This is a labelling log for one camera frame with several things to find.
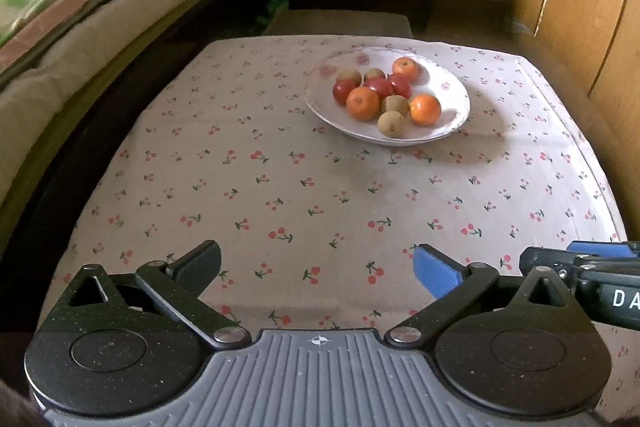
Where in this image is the brown longan fruit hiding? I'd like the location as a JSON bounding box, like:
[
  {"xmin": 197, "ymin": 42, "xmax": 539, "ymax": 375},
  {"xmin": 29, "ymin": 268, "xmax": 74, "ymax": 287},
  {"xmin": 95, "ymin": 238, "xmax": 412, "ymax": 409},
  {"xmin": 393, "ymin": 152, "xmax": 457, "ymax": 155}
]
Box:
[{"xmin": 376, "ymin": 110, "xmax": 406, "ymax": 139}]

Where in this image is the smooth orange tangerine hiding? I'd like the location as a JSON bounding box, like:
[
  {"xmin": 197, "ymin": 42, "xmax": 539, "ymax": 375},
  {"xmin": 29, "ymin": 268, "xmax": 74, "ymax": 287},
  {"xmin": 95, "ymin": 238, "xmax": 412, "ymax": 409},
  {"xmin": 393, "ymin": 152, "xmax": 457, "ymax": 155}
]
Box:
[{"xmin": 409, "ymin": 93, "xmax": 442, "ymax": 127}]

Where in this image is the pale longan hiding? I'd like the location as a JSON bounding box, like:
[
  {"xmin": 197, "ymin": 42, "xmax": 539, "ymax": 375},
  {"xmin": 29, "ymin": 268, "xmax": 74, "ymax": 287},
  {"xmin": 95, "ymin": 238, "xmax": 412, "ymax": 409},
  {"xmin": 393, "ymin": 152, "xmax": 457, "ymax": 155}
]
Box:
[
  {"xmin": 381, "ymin": 94, "xmax": 409, "ymax": 117},
  {"xmin": 363, "ymin": 68, "xmax": 386, "ymax": 81}
]

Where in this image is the white floral plate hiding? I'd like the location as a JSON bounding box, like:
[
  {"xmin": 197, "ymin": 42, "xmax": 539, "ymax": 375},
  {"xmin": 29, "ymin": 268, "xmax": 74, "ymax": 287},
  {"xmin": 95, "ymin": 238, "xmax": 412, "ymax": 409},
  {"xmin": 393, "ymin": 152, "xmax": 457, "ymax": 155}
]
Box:
[{"xmin": 305, "ymin": 46, "xmax": 471, "ymax": 146}]

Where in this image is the red plum tomato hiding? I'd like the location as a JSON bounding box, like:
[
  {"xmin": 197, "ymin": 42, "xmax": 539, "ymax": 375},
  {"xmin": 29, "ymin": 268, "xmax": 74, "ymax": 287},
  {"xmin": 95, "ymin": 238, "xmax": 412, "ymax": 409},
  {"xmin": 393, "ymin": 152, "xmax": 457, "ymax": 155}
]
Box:
[
  {"xmin": 364, "ymin": 78, "xmax": 395, "ymax": 100},
  {"xmin": 387, "ymin": 74, "xmax": 412, "ymax": 100}
]

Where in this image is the orange tangerine with stem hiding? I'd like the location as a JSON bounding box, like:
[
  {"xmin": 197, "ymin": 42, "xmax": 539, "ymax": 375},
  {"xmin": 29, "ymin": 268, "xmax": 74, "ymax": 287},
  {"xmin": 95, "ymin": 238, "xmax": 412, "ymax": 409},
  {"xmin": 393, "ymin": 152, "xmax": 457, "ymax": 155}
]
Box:
[{"xmin": 392, "ymin": 56, "xmax": 421, "ymax": 83}]

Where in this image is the round red tomato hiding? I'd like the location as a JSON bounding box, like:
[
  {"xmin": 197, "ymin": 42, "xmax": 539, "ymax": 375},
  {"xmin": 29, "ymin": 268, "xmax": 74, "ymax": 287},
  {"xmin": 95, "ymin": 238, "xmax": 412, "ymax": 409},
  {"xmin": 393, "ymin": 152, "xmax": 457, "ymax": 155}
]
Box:
[{"xmin": 332, "ymin": 79, "xmax": 357, "ymax": 106}]

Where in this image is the dark brown longan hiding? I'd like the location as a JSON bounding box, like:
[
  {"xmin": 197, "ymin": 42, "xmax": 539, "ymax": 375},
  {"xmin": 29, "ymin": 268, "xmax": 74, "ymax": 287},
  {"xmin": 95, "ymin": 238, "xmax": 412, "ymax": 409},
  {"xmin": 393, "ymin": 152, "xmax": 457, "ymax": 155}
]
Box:
[{"xmin": 335, "ymin": 68, "xmax": 362, "ymax": 87}]

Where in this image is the cherry print tablecloth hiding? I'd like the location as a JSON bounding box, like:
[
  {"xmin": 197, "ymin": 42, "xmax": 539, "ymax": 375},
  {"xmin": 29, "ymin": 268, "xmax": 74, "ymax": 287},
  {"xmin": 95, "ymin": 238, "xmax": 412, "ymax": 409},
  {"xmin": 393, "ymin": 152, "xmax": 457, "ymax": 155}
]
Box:
[{"xmin": 39, "ymin": 33, "xmax": 632, "ymax": 423}]

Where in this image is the wooden wardrobe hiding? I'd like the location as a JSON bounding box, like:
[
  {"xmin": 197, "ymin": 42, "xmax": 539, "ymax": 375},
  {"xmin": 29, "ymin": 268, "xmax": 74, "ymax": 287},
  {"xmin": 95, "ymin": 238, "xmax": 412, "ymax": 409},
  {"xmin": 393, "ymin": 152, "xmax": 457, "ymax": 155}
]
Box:
[{"xmin": 497, "ymin": 0, "xmax": 640, "ymax": 148}]

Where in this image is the brown stool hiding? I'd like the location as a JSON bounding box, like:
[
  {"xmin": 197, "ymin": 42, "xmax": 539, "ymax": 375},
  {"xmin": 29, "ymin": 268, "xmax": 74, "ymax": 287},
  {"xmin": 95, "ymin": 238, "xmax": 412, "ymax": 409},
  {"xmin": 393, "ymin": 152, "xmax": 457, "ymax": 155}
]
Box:
[{"xmin": 264, "ymin": 10, "xmax": 413, "ymax": 38}]

